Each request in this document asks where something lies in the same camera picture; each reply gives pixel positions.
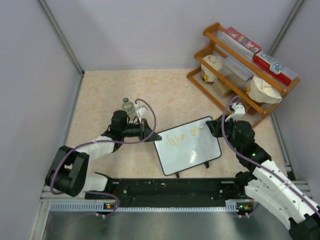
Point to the brown block on shelf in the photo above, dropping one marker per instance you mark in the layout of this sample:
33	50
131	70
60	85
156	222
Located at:
248	108

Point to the red white foil box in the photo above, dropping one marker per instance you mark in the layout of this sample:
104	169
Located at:
245	46

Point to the grey white box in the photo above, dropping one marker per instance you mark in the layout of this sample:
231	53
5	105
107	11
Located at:
232	67

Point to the orange wooden shelf rack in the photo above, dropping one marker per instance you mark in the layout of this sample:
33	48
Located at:
211	61

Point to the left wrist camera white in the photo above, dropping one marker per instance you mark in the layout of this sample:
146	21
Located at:
140	110

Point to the yellow capped white marker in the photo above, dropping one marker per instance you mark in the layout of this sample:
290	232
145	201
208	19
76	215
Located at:
202	127

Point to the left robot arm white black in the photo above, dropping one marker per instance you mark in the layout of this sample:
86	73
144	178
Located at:
68	172

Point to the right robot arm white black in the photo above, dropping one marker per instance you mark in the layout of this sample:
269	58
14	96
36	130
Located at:
265	183

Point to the tan sponge block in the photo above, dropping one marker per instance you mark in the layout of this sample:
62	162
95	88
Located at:
221	88

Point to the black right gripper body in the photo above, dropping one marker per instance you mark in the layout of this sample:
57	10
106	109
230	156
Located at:
228	126

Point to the red white wrap box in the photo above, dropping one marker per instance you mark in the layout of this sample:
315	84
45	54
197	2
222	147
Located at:
275	68

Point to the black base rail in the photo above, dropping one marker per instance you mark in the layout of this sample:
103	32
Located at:
170	192

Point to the white whiteboard black frame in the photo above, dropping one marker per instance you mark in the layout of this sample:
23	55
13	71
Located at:
185	146

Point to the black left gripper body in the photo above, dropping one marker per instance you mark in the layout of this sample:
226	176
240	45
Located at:
132	130

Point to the white cup paper cover right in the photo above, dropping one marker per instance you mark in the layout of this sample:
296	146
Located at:
262	92

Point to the clear glass bottle green cap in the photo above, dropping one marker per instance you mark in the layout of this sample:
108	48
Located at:
129	107

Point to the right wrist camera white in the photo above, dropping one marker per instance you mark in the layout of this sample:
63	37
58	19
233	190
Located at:
237	112

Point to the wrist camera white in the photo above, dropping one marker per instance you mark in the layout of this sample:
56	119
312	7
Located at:
237	112
140	110

